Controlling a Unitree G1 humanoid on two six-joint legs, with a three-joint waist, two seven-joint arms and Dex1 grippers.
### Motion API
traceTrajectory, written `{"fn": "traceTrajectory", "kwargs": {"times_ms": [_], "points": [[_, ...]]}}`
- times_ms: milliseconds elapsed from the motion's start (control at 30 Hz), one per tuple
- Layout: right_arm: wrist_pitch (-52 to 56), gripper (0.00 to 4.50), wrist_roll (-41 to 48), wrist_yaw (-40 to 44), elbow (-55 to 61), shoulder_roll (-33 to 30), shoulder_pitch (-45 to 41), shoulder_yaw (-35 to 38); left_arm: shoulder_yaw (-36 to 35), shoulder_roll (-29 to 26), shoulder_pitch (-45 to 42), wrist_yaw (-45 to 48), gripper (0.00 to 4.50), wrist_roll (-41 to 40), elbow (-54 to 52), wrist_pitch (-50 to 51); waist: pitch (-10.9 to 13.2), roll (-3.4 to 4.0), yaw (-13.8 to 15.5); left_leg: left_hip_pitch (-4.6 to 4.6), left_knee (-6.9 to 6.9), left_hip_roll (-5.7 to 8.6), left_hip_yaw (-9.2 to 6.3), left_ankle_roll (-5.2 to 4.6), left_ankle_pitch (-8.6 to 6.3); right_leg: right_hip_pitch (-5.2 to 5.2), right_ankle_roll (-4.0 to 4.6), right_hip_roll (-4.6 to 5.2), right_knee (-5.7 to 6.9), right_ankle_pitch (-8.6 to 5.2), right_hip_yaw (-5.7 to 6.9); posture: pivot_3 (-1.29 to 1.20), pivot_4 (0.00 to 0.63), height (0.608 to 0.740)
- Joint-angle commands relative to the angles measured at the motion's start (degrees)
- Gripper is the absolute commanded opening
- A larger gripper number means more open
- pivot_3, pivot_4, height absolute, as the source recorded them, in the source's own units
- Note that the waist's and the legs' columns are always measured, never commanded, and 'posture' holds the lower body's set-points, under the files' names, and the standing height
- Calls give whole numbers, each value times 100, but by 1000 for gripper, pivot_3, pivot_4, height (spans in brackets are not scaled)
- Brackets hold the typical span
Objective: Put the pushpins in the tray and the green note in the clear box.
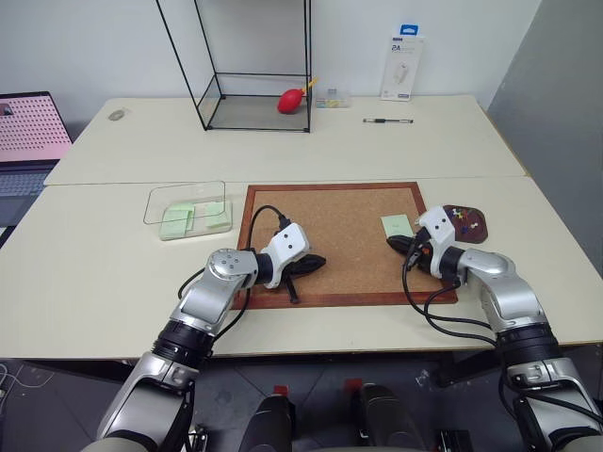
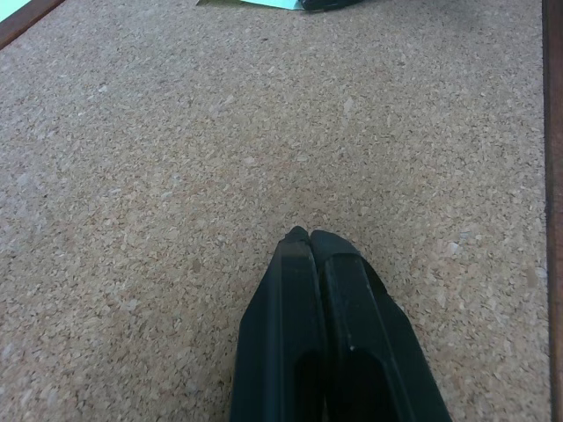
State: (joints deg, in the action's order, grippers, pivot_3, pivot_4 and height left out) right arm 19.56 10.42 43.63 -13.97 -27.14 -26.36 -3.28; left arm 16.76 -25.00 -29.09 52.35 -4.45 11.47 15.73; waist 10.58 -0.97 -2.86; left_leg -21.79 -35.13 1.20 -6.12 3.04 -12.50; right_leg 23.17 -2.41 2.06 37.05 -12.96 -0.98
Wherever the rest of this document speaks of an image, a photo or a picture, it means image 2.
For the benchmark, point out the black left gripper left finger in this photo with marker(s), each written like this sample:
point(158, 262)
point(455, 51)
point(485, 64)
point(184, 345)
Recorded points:
point(281, 334)

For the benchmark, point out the green sticky note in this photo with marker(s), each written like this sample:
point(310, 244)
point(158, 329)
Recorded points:
point(253, 2)

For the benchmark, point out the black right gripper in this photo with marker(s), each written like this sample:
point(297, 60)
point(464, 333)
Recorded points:
point(327, 4)

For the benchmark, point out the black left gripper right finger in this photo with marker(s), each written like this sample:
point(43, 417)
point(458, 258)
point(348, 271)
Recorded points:
point(369, 343)

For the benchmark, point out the cork board with wooden frame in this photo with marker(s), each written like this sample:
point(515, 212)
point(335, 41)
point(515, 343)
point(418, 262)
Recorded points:
point(176, 176)

